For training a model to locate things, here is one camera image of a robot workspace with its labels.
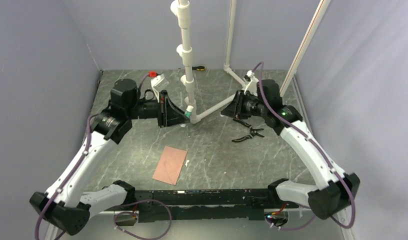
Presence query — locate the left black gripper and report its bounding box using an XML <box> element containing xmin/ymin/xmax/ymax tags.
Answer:
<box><xmin>126</xmin><ymin>90</ymin><xmax>190</xmax><ymax>128</ymax></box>

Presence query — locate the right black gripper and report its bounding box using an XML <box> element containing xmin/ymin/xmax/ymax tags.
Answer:
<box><xmin>221</xmin><ymin>89</ymin><xmax>268</xmax><ymax>120</ymax></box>

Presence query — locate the green glue stick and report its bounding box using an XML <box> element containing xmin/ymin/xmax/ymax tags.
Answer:
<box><xmin>184</xmin><ymin>105</ymin><xmax>194</xmax><ymax>119</ymax></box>

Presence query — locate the pink brown envelope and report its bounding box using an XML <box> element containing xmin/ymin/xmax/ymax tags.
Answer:
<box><xmin>152</xmin><ymin>146</ymin><xmax>187</xmax><ymax>186</ymax></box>

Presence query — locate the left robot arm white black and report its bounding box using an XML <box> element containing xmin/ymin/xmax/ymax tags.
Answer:
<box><xmin>29</xmin><ymin>78</ymin><xmax>194</xmax><ymax>236</ymax></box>

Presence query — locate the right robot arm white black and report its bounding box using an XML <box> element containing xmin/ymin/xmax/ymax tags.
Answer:
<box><xmin>220</xmin><ymin>79</ymin><xmax>361</xmax><ymax>220</ymax></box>

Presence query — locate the small yellow black object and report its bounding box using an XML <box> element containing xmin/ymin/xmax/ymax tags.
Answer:
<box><xmin>192</xmin><ymin>65</ymin><xmax>206</xmax><ymax>71</ymax></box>

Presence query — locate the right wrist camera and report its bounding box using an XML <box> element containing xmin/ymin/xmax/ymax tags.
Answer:
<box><xmin>243</xmin><ymin>70</ymin><xmax>259</xmax><ymax>96</ymax></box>

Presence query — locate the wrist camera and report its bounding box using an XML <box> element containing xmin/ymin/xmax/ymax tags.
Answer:
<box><xmin>150</xmin><ymin>73</ymin><xmax>170</xmax><ymax>100</ymax></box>
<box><xmin>243</xmin><ymin>70</ymin><xmax>259</xmax><ymax>96</ymax></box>

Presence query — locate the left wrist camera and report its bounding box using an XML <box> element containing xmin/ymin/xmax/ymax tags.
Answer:
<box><xmin>150</xmin><ymin>73</ymin><xmax>170</xmax><ymax>100</ymax></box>

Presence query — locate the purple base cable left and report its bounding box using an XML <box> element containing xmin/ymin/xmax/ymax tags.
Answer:
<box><xmin>113</xmin><ymin>200</ymin><xmax>173</xmax><ymax>240</ymax></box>

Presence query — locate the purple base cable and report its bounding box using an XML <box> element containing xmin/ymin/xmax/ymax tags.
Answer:
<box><xmin>264</xmin><ymin>205</ymin><xmax>318</xmax><ymax>232</ymax></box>
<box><xmin>113</xmin><ymin>200</ymin><xmax>173</xmax><ymax>240</ymax></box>

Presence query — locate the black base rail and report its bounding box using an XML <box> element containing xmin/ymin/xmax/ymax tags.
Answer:
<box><xmin>102</xmin><ymin>188</ymin><xmax>299</xmax><ymax>223</ymax></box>

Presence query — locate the white PVC pipe frame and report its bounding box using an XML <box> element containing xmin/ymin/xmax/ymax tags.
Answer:
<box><xmin>170</xmin><ymin>0</ymin><xmax>331</xmax><ymax>124</ymax></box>

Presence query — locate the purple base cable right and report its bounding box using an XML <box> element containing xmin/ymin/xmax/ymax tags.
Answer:
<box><xmin>264</xmin><ymin>205</ymin><xmax>318</xmax><ymax>232</ymax></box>

